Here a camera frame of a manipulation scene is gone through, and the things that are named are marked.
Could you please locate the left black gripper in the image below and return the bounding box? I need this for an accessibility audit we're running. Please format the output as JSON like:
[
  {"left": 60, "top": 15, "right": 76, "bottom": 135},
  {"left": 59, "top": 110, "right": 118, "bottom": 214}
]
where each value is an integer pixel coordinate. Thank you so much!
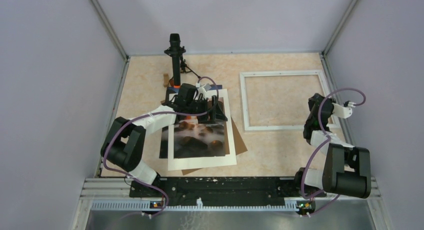
[{"left": 186, "top": 95, "right": 227, "bottom": 124}]

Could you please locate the white photo mat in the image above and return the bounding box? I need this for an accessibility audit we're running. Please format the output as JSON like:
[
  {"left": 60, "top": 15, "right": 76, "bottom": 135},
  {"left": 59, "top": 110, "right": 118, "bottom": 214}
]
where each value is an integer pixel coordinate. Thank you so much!
[{"left": 167, "top": 89, "right": 237, "bottom": 171}]

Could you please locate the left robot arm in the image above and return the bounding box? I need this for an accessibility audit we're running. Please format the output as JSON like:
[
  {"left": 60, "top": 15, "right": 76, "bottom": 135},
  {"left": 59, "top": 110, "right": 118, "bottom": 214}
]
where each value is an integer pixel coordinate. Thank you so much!
[{"left": 100, "top": 82, "right": 222, "bottom": 197}]

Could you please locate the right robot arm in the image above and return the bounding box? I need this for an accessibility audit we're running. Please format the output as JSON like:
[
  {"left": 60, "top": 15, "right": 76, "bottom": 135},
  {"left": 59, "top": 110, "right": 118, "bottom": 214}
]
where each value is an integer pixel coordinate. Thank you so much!
[{"left": 293, "top": 93, "right": 372, "bottom": 199}]

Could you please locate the sunset seascape photo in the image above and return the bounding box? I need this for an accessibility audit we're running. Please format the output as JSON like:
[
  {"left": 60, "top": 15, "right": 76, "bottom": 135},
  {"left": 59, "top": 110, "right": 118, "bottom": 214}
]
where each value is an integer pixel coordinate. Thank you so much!
[{"left": 159, "top": 85, "right": 231, "bottom": 160}]

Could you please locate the small wooden block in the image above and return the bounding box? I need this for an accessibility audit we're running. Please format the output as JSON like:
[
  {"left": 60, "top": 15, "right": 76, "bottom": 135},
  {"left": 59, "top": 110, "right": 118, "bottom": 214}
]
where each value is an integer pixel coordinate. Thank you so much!
[{"left": 163, "top": 73, "right": 170, "bottom": 88}]

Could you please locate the brown backing board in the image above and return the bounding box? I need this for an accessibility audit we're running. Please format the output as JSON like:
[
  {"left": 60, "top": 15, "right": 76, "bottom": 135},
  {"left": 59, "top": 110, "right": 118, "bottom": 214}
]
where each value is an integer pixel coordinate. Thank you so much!
[{"left": 159, "top": 118, "right": 248, "bottom": 176}]

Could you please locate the white picture frame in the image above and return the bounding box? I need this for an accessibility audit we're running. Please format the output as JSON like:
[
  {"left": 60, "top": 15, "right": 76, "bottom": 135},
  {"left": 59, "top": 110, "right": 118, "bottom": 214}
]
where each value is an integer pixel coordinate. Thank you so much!
[{"left": 239, "top": 69, "right": 330, "bottom": 132}]

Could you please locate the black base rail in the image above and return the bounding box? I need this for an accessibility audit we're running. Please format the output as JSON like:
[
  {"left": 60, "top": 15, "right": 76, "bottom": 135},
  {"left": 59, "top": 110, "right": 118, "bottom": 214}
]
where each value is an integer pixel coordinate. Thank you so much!
[{"left": 129, "top": 176, "right": 327, "bottom": 210}]

